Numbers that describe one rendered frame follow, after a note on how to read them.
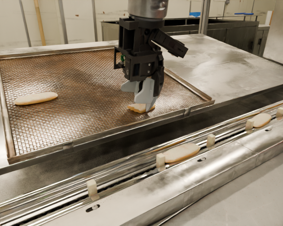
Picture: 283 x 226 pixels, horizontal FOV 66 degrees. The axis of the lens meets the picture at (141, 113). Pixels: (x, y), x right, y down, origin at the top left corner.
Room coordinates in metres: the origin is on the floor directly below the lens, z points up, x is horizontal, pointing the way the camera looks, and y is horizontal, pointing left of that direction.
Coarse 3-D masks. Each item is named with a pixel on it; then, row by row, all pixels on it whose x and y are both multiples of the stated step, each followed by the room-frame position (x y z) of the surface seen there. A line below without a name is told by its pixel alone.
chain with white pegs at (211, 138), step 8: (280, 112) 0.56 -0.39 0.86; (248, 120) 0.49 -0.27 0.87; (248, 128) 0.48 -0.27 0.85; (208, 136) 0.42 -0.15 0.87; (232, 136) 0.46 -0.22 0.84; (208, 144) 0.41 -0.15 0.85; (160, 160) 0.34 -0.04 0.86; (152, 168) 0.34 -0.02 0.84; (136, 176) 0.32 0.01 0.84; (88, 184) 0.27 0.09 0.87; (96, 184) 0.27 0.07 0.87; (112, 184) 0.30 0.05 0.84; (88, 192) 0.27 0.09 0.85; (96, 192) 0.27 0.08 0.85; (72, 200) 0.26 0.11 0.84; (56, 208) 0.25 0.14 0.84; (40, 216) 0.23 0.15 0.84; (16, 224) 0.22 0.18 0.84
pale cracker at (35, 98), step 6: (24, 96) 0.50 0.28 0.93; (30, 96) 0.50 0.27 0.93; (36, 96) 0.50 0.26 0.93; (42, 96) 0.50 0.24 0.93; (48, 96) 0.51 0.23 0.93; (54, 96) 0.51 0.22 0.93; (18, 102) 0.47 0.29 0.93; (24, 102) 0.48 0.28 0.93; (30, 102) 0.48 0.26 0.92; (36, 102) 0.49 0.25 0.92
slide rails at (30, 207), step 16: (272, 112) 0.58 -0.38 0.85; (224, 128) 0.48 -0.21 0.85; (240, 128) 0.49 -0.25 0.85; (256, 128) 0.48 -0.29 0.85; (144, 160) 0.36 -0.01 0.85; (112, 176) 0.31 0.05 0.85; (144, 176) 0.31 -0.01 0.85; (64, 192) 0.27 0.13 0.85; (80, 192) 0.27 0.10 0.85; (16, 208) 0.24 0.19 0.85; (32, 208) 0.24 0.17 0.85; (64, 208) 0.24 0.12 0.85; (0, 224) 0.21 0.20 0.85; (32, 224) 0.21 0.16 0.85
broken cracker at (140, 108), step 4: (132, 104) 0.50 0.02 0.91; (136, 104) 0.50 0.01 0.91; (140, 104) 0.50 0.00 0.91; (144, 104) 0.50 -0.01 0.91; (128, 108) 0.50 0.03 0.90; (132, 108) 0.49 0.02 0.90; (136, 108) 0.48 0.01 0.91; (140, 108) 0.49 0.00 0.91; (144, 108) 0.49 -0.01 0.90; (152, 108) 0.50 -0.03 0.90; (140, 112) 0.48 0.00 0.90
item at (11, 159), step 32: (0, 64) 0.69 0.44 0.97; (64, 64) 0.73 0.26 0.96; (0, 96) 0.50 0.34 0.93; (64, 96) 0.53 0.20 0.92; (96, 96) 0.54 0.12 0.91; (160, 96) 0.57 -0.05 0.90; (192, 96) 0.59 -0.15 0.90; (32, 128) 0.39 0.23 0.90; (64, 128) 0.40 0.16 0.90; (96, 128) 0.41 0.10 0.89; (128, 128) 0.42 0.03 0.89
